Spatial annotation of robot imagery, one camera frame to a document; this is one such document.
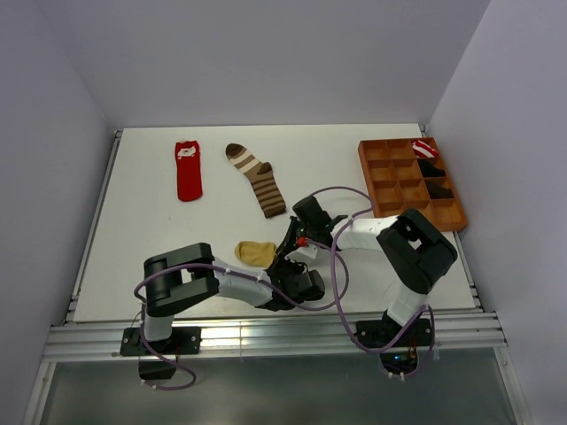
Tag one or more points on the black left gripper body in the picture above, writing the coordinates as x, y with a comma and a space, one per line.
285, 267

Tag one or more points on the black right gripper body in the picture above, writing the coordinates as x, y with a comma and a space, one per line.
308, 230

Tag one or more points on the yellow sock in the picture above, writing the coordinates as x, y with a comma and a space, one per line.
255, 254

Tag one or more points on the brown striped sock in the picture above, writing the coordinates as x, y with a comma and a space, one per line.
261, 177

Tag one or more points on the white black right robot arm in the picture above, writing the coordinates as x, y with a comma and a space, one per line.
418, 253

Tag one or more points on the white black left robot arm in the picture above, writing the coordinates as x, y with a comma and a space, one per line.
188, 276

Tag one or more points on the wooden compartment tray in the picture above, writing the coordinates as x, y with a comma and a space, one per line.
395, 183

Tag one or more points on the red sock with white pattern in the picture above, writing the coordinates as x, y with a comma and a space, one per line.
188, 171

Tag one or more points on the black rolled sock upper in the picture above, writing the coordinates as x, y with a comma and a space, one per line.
428, 170

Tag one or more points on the dark brown rolled sock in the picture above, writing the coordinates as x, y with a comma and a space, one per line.
437, 190

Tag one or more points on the red white striped rolled sock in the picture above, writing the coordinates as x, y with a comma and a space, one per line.
423, 149

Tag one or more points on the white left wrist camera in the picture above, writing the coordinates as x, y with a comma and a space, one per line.
304, 252

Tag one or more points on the aluminium frame rail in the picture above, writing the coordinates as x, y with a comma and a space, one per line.
257, 337

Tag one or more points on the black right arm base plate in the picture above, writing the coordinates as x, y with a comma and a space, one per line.
378, 333

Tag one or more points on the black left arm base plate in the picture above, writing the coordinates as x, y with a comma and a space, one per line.
182, 341

